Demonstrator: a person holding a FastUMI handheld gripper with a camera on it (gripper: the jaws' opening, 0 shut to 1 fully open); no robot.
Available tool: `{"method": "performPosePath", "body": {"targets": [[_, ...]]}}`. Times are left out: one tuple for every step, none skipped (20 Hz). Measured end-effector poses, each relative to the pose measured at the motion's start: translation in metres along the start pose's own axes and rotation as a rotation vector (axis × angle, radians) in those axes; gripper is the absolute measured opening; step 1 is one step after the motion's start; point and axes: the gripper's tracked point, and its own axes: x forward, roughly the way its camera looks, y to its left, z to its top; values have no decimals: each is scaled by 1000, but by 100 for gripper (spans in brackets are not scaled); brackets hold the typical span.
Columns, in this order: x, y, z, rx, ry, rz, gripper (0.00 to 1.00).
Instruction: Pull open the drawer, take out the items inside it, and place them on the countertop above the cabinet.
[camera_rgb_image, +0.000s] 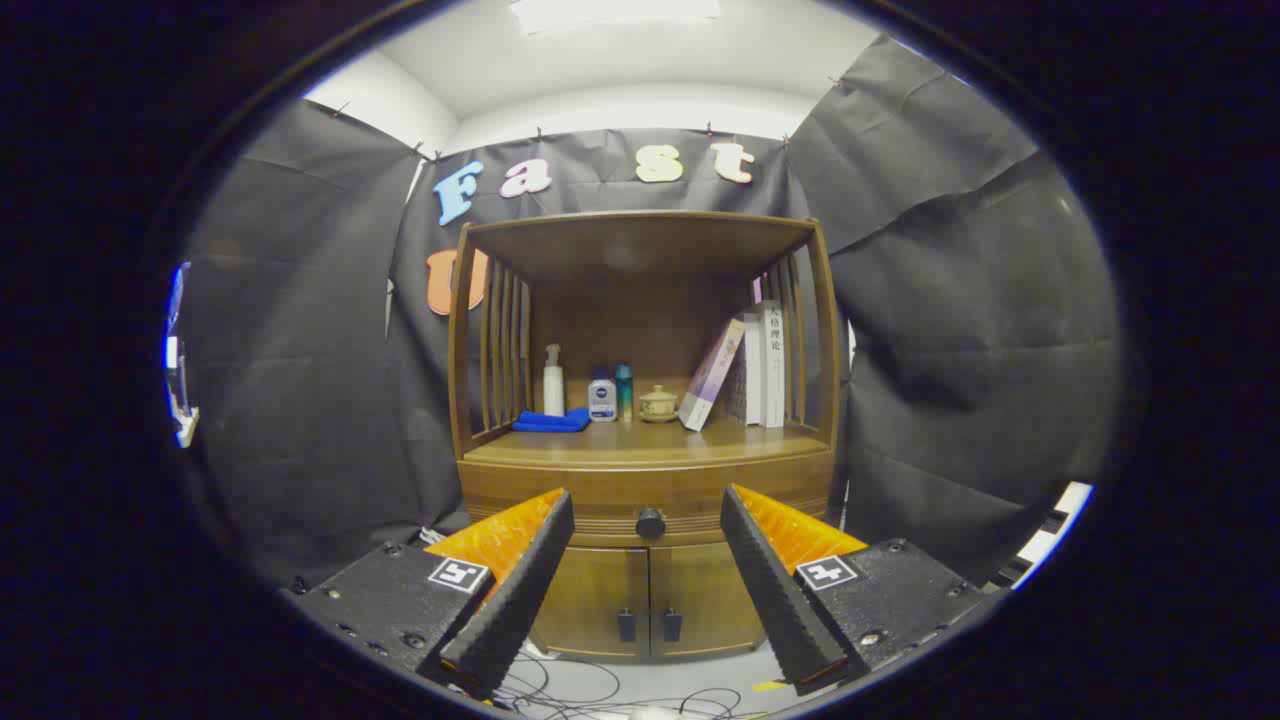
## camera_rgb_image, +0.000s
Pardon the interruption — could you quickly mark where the white pump bottle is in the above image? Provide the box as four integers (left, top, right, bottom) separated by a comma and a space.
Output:
542, 343, 567, 418

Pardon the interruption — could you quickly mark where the wooden cabinet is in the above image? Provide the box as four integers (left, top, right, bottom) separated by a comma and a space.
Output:
447, 210, 844, 663

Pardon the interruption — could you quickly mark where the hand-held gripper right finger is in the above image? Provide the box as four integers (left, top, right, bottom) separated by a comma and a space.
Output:
720, 484, 1006, 698

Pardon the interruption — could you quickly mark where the pink purple book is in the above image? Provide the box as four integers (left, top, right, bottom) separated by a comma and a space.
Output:
677, 317, 747, 433

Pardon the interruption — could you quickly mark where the tangle of black cables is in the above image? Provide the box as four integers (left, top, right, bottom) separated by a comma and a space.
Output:
495, 648, 746, 717

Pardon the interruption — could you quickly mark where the blue folded cloth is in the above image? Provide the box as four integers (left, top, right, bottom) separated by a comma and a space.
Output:
512, 405, 593, 434

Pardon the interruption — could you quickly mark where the wooden drawer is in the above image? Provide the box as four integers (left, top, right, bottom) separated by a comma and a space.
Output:
460, 455, 836, 548

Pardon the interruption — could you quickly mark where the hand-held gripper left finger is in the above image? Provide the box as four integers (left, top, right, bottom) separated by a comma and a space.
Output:
285, 488, 576, 701

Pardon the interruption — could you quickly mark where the wooden cabinet door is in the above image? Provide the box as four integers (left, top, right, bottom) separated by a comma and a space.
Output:
530, 545, 651, 658
650, 543, 766, 658

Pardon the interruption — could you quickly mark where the white book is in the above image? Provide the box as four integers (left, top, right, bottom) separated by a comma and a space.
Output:
760, 300, 788, 429

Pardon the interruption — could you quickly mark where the patterned cover book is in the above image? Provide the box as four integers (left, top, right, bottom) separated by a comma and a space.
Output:
726, 312, 765, 426

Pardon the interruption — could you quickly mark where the wooden countertop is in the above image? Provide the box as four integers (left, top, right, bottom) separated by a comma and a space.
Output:
465, 415, 831, 466

